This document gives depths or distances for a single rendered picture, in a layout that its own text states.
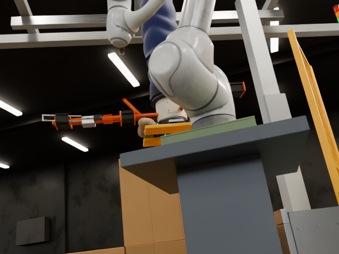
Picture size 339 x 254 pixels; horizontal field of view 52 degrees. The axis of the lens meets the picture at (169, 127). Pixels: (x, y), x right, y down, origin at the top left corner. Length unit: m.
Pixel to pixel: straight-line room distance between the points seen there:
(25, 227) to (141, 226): 10.48
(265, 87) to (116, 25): 2.09
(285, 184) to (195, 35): 2.21
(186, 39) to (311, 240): 1.00
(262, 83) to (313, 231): 1.99
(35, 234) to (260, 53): 9.61
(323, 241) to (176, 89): 0.96
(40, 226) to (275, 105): 9.51
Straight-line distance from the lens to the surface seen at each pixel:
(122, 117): 1.91
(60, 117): 1.92
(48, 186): 12.09
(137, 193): 1.63
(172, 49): 0.97
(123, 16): 1.52
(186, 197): 1.02
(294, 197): 3.07
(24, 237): 12.00
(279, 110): 3.24
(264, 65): 3.48
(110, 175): 11.04
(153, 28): 2.16
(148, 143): 2.00
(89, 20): 4.21
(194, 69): 0.98
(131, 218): 1.61
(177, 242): 1.60
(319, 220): 1.65
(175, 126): 1.80
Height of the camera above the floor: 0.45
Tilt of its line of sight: 22 degrees up
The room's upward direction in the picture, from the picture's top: 7 degrees counter-clockwise
